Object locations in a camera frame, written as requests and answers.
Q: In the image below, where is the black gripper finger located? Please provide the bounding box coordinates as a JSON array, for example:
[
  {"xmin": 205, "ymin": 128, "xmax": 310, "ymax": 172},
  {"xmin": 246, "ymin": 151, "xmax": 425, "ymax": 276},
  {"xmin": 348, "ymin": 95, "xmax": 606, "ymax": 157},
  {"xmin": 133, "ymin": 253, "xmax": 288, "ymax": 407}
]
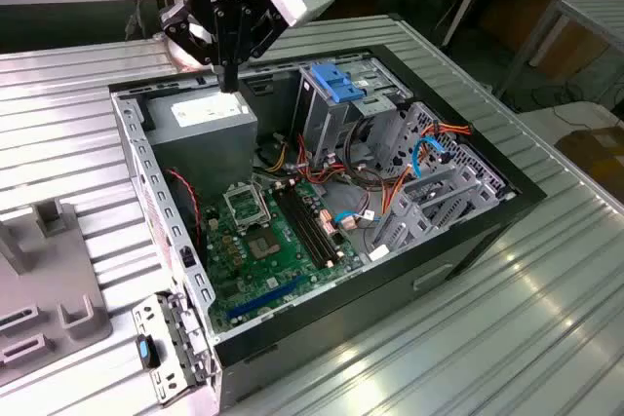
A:
[
  {"xmin": 227, "ymin": 2, "xmax": 288, "ymax": 94},
  {"xmin": 158, "ymin": 0, "xmax": 230, "ymax": 94}
]

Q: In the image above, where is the blue data wire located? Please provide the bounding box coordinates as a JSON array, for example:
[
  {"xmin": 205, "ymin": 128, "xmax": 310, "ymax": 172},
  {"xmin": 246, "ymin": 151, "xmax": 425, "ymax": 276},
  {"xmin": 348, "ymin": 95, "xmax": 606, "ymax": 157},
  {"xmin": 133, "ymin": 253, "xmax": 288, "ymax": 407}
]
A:
[{"xmin": 409, "ymin": 135, "xmax": 448, "ymax": 181}]

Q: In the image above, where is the orange power wire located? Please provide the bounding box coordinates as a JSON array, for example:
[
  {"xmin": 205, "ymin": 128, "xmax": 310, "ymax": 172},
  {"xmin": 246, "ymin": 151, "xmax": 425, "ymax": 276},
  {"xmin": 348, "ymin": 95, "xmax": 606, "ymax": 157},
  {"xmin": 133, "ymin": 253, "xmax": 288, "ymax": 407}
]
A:
[{"xmin": 379, "ymin": 121, "xmax": 476, "ymax": 216}]

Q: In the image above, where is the grey metal disk bay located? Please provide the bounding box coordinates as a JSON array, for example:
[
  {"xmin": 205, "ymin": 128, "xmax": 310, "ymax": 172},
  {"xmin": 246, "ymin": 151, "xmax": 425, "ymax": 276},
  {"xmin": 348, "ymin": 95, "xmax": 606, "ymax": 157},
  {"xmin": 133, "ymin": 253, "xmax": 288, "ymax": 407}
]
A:
[{"xmin": 368, "ymin": 101, "xmax": 518, "ymax": 261}]

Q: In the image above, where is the blue plastic bay latch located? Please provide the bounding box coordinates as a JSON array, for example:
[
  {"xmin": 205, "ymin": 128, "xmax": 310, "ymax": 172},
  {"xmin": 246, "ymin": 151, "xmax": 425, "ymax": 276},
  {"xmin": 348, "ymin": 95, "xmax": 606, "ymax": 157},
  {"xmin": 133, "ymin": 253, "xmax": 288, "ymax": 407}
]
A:
[{"xmin": 309, "ymin": 62, "xmax": 367, "ymax": 103}]

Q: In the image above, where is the grey power supply unit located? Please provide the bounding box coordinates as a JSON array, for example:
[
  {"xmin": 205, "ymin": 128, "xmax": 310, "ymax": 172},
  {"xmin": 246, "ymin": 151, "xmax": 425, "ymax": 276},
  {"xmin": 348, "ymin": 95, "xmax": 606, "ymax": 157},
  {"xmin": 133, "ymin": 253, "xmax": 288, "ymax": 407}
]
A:
[{"xmin": 144, "ymin": 89, "xmax": 258, "ymax": 203}]

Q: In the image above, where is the grey metal optical drive cage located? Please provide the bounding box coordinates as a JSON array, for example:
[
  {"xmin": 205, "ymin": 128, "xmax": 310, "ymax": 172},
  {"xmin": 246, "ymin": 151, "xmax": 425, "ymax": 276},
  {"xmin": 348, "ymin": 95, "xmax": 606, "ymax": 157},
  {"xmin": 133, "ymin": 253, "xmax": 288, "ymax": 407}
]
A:
[{"xmin": 292, "ymin": 57, "xmax": 409, "ymax": 170}]

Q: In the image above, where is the metal socket cover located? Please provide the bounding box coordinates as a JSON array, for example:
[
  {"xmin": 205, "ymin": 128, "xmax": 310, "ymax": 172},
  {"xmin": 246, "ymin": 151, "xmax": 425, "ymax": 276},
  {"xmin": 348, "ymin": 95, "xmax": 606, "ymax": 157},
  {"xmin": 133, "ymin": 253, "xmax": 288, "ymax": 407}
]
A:
[{"xmin": 222, "ymin": 183, "xmax": 270, "ymax": 231}]

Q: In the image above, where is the black case fan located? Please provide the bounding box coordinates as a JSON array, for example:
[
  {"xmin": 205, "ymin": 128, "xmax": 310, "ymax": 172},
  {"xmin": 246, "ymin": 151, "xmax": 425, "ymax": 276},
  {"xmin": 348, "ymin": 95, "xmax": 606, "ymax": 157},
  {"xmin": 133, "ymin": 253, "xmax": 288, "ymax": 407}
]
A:
[{"xmin": 163, "ymin": 167, "xmax": 206, "ymax": 261}]

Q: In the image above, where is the black RAM slot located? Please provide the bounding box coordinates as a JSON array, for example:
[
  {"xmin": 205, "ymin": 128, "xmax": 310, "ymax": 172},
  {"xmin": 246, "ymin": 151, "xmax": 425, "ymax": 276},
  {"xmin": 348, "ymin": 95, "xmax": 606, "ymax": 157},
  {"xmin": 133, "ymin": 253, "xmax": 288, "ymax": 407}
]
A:
[
  {"xmin": 278, "ymin": 185, "xmax": 328, "ymax": 268},
  {"xmin": 293, "ymin": 181, "xmax": 343, "ymax": 263},
  {"xmin": 286, "ymin": 183, "xmax": 335, "ymax": 265},
  {"xmin": 271, "ymin": 186, "xmax": 322, "ymax": 270}
]

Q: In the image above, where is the CPU socket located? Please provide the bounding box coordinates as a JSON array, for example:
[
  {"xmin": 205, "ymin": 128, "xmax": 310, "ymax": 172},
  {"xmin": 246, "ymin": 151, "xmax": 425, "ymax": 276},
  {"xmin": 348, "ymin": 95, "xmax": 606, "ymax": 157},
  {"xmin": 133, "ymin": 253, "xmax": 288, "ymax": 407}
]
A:
[{"xmin": 242, "ymin": 226, "xmax": 285, "ymax": 262}]

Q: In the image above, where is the green motherboard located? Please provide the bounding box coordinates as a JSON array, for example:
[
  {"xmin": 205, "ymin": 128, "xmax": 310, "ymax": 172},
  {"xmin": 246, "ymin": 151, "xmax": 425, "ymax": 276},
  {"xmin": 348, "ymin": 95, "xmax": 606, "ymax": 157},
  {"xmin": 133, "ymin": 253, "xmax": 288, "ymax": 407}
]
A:
[{"xmin": 202, "ymin": 179, "xmax": 365, "ymax": 334}]

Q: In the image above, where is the blue expansion slot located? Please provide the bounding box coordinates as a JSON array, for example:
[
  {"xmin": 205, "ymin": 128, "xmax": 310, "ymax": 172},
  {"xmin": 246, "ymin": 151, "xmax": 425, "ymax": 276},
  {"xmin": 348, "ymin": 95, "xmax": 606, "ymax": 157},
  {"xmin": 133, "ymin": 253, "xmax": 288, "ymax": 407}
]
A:
[{"xmin": 226, "ymin": 273, "xmax": 306, "ymax": 322}]

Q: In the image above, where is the grey parts rack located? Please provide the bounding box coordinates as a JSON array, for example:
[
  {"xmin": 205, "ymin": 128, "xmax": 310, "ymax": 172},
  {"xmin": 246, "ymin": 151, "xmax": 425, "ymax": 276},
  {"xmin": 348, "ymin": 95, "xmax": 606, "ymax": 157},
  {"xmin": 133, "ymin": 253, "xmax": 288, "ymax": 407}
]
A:
[{"xmin": 0, "ymin": 197, "xmax": 114, "ymax": 369}]

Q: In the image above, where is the black open PC case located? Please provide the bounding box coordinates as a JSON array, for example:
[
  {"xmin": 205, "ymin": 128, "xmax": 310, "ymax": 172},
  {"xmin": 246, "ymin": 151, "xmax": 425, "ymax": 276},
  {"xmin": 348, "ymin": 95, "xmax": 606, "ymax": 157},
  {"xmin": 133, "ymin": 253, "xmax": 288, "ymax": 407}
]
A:
[{"xmin": 107, "ymin": 43, "xmax": 548, "ymax": 412}]

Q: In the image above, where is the white flat sheet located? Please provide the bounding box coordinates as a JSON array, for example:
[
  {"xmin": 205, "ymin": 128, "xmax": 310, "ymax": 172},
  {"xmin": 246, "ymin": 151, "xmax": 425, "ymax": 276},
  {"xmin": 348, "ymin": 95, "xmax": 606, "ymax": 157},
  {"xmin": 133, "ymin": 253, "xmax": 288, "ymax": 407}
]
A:
[{"xmin": 516, "ymin": 102, "xmax": 624, "ymax": 154}]

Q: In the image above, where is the brown cardboard box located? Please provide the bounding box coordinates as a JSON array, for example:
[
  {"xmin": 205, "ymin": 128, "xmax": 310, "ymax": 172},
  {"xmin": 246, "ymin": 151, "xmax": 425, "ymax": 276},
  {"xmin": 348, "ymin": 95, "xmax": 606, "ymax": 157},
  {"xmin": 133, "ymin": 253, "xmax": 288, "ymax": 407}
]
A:
[{"xmin": 554, "ymin": 126, "xmax": 624, "ymax": 193}]

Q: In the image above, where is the yellow wire bundle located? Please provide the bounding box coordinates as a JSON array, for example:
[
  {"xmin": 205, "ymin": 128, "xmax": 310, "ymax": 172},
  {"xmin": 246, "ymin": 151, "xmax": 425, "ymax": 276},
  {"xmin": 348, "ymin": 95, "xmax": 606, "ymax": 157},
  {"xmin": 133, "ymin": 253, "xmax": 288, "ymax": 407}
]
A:
[{"xmin": 262, "ymin": 132, "xmax": 290, "ymax": 174}]

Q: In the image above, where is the black wire loop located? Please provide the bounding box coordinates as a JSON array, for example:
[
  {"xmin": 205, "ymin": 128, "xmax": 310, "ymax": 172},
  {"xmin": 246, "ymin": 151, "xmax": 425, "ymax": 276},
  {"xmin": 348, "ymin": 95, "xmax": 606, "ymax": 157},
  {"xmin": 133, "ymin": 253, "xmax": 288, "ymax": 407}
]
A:
[{"xmin": 342, "ymin": 116, "xmax": 391, "ymax": 188}]

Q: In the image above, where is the red orange wire bundle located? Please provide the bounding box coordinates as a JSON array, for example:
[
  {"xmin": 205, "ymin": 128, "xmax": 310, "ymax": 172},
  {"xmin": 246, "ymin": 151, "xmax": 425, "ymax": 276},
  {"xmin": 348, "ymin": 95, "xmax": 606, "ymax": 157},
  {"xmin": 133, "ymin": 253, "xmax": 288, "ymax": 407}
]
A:
[{"xmin": 292, "ymin": 132, "xmax": 347, "ymax": 191}]

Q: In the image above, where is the light blue short wire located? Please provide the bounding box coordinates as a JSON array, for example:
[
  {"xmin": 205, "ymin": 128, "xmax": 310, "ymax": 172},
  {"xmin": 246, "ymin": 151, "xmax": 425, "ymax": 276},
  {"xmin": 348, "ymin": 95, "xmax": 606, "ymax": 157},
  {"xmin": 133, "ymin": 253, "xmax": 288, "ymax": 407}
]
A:
[{"xmin": 334, "ymin": 208, "xmax": 379, "ymax": 233}]

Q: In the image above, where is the metal expansion slot bracket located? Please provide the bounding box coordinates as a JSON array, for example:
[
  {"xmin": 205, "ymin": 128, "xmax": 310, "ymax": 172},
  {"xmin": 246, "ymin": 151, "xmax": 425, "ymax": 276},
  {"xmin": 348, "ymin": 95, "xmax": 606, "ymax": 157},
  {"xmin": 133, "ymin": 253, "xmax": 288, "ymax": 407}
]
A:
[{"xmin": 132, "ymin": 291, "xmax": 218, "ymax": 406}]

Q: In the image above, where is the black blue bracket latch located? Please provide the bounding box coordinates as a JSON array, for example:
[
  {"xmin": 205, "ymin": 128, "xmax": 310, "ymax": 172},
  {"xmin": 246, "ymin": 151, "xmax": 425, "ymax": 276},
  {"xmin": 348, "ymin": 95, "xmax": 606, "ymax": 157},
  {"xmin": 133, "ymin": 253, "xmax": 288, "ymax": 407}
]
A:
[{"xmin": 135, "ymin": 333, "xmax": 163, "ymax": 369}]

